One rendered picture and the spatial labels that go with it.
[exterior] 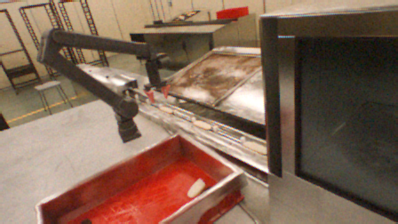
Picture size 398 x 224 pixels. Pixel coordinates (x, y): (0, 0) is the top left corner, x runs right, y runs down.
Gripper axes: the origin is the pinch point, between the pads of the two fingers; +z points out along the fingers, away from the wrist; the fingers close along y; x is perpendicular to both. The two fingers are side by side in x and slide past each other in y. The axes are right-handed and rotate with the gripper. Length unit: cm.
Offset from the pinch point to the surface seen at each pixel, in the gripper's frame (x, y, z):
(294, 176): -86, -22, -11
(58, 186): -13, -54, 11
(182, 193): -53, -27, 10
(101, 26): 700, 222, -18
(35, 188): -7, -61, 11
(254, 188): -67, -11, 10
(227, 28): 180, 239, 6
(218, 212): -67, -25, 8
